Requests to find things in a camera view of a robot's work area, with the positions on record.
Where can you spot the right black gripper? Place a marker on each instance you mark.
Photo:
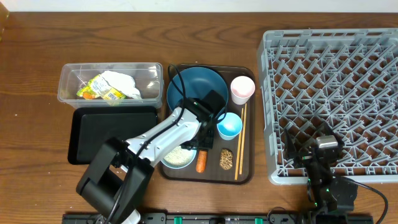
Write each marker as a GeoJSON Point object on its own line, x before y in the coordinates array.
{"type": "Point", "coordinates": [306, 156]}

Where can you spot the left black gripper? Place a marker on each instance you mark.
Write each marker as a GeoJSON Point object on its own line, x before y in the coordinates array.
{"type": "Point", "coordinates": [202, 144]}

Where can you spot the light blue rice bowl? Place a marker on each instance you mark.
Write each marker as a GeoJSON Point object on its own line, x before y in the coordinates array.
{"type": "Point", "coordinates": [176, 167]}

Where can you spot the white napkin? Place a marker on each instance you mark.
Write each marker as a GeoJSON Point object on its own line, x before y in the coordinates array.
{"type": "Point", "coordinates": [122, 83]}

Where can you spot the yellow green snack wrapper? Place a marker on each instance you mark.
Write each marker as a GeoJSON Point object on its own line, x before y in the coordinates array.
{"type": "Point", "coordinates": [98, 87]}

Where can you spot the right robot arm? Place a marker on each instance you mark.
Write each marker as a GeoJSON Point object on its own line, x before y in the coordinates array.
{"type": "Point", "coordinates": [333, 196]}

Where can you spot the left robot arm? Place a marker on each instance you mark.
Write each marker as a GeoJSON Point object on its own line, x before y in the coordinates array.
{"type": "Point", "coordinates": [116, 179]}

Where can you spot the grey dishwasher rack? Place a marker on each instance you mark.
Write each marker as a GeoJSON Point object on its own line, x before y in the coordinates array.
{"type": "Point", "coordinates": [345, 78]}

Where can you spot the orange carrot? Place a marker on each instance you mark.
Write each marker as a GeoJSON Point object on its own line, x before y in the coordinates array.
{"type": "Point", "coordinates": [201, 161]}

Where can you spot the white rice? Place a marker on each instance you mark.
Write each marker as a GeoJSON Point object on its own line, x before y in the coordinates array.
{"type": "Point", "coordinates": [179, 157]}

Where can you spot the light blue cup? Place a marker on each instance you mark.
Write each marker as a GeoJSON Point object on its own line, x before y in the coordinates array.
{"type": "Point", "coordinates": [229, 126]}

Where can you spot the brown textured food piece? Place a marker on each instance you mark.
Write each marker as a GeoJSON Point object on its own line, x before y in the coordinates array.
{"type": "Point", "coordinates": [226, 159]}

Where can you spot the brown serving tray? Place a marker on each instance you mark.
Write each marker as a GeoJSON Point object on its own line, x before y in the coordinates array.
{"type": "Point", "coordinates": [213, 172]}

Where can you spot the wooden chopstick left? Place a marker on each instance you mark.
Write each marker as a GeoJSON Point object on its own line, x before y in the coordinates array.
{"type": "Point", "coordinates": [239, 146]}

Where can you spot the dark blue plate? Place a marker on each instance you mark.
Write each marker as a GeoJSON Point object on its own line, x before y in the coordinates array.
{"type": "Point", "coordinates": [198, 82]}

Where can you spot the pink cup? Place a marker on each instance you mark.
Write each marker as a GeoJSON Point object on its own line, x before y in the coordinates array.
{"type": "Point", "coordinates": [242, 88]}

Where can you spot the black tray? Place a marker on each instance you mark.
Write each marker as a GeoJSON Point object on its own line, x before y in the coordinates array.
{"type": "Point", "coordinates": [92, 126]}

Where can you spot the clear plastic bin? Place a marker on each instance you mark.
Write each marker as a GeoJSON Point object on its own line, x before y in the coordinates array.
{"type": "Point", "coordinates": [147, 75]}

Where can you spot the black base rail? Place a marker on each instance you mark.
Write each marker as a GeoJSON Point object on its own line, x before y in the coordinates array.
{"type": "Point", "coordinates": [278, 218]}

